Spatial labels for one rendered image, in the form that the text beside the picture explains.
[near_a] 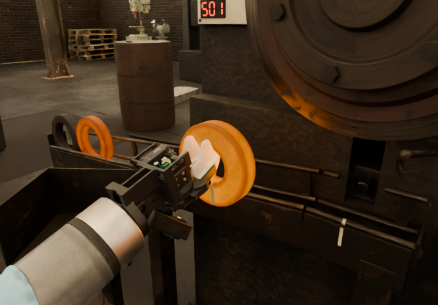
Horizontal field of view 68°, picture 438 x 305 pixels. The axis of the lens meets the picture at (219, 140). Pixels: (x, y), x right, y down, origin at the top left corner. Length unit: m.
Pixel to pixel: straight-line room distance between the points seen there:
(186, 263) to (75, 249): 1.24
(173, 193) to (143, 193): 0.04
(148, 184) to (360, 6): 0.36
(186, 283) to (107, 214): 1.14
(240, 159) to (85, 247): 0.26
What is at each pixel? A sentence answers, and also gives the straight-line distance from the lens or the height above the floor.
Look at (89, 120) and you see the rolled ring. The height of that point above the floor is 0.74.
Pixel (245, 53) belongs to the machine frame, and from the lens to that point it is 0.85.
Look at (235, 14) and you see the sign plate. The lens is 0.84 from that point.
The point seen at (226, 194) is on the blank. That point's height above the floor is 0.78.
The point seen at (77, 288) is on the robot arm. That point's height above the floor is 0.79.
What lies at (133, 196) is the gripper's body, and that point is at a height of 0.85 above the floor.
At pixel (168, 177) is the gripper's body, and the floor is 0.86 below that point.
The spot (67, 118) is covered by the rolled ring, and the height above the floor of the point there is 0.72.
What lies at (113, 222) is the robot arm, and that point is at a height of 0.84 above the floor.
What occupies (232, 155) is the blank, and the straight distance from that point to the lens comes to 0.53.
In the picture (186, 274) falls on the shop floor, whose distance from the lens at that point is 1.58.
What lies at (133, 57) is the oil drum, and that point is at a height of 0.75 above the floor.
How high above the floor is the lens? 1.06
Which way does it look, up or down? 20 degrees down
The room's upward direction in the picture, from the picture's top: straight up
